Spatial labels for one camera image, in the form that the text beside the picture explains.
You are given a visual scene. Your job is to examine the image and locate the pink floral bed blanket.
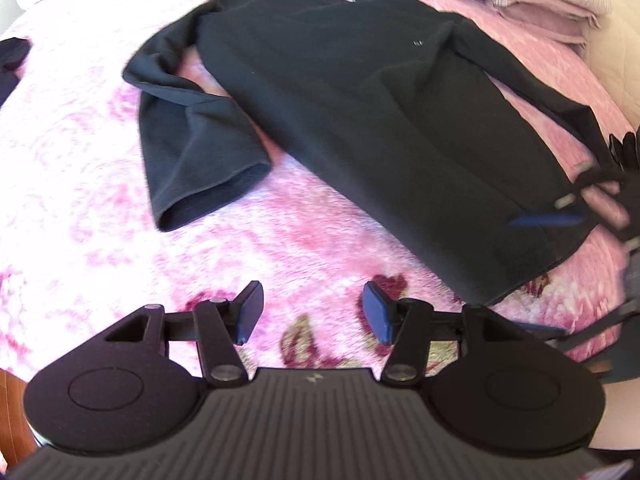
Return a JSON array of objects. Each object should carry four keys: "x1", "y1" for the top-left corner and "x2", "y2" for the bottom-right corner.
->
[{"x1": 1, "y1": 0, "x2": 629, "y2": 379}]

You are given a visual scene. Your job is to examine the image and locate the dark green long-sleeve sweater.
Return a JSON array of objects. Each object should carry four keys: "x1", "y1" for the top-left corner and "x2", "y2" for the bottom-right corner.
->
[{"x1": 122, "y1": 0, "x2": 613, "y2": 304}]

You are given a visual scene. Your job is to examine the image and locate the dark navy and teal garment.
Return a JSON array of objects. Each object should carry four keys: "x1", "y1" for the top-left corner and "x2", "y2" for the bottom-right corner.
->
[{"x1": 0, "y1": 37, "x2": 32, "y2": 105}]

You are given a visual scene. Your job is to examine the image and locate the folded pink sheet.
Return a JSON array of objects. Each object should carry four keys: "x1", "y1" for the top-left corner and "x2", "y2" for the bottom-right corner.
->
[{"x1": 483, "y1": 0, "x2": 600, "y2": 46}]

